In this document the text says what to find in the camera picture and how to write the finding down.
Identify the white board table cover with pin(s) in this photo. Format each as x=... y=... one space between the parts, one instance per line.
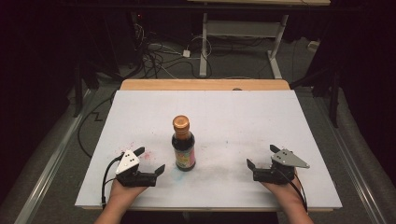
x=236 y=124

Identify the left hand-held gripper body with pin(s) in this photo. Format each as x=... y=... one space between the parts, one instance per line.
x=134 y=178

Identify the person's left hand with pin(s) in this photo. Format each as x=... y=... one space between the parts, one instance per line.
x=123 y=193

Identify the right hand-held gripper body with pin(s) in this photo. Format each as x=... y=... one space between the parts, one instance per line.
x=277 y=169

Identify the person's right hand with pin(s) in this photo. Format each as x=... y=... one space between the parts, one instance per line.
x=283 y=190

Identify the dark sauce bottle, copper cap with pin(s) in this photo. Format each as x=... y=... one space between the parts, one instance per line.
x=183 y=149

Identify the white metal desk frame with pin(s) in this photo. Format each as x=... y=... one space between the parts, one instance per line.
x=204 y=43

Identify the wooden table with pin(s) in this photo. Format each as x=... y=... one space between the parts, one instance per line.
x=202 y=84

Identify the silver floor rail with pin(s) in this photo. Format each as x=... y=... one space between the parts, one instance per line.
x=53 y=161
x=355 y=161

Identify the white power adapter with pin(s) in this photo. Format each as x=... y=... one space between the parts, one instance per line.
x=186 y=53

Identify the black metal stand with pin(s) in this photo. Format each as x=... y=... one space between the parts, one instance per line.
x=334 y=99
x=77 y=90

